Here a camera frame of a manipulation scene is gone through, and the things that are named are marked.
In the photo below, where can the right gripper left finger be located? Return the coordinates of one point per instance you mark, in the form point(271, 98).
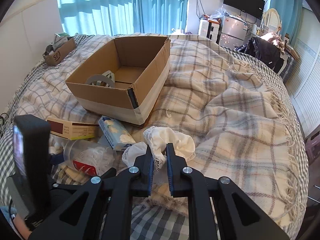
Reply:
point(70, 220)

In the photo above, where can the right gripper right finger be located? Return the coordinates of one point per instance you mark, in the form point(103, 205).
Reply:
point(217, 208)

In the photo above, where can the red and beige carton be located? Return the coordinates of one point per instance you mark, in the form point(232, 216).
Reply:
point(73, 130)

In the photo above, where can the cream lace cloth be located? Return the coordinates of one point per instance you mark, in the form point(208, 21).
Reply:
point(157, 138)

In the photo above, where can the grey tape roll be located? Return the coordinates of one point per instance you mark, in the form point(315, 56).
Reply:
point(100, 80)

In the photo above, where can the light blue hair clip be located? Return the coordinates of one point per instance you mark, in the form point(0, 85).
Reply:
point(110, 75)

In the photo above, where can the person's left hand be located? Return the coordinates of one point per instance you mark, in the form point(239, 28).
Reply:
point(20, 227)

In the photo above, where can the blue tissue pack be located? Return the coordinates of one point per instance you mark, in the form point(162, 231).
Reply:
point(116, 134)

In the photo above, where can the beige plaid blanket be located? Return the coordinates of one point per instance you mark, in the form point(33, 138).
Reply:
point(240, 117)

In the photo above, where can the large open cardboard box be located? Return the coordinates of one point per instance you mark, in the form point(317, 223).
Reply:
point(141, 66)

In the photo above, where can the small SF cardboard box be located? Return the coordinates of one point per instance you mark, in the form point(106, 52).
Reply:
point(57, 56)

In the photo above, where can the white louvered wardrobe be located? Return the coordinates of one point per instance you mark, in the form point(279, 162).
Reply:
point(303, 83)

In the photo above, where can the dark jacket on chair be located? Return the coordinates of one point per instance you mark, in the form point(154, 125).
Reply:
point(264, 51)

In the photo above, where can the silver mini fridge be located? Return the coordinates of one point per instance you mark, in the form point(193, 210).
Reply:
point(233, 32)

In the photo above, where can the white suitcase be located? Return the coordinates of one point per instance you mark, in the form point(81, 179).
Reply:
point(204, 28)

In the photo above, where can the large blue window curtain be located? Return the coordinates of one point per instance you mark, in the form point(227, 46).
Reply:
point(113, 17)

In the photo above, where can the white oval vanity mirror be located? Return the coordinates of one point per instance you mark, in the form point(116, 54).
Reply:
point(271, 21)

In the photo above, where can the small blue side curtain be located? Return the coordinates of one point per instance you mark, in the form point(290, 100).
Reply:
point(290, 12)

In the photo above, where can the black wall television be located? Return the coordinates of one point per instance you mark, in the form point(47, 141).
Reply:
point(252, 7)

